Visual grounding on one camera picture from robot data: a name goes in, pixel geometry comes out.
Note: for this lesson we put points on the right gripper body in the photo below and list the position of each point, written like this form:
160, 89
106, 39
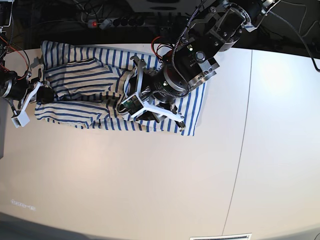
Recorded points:
14, 88

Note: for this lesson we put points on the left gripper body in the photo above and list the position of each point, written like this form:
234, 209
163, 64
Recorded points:
166, 84

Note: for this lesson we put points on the blue white striped T-shirt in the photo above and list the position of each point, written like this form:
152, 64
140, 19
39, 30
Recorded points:
88, 84

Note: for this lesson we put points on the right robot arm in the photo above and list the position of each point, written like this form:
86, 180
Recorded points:
6, 45

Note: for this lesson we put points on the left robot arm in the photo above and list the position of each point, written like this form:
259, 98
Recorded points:
191, 60

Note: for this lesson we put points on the grey box at left edge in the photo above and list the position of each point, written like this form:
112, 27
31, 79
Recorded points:
3, 121

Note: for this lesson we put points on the black power strip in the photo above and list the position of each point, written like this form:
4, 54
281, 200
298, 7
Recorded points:
129, 22

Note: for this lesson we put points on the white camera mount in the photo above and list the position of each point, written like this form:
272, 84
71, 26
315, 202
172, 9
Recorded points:
137, 101
21, 118

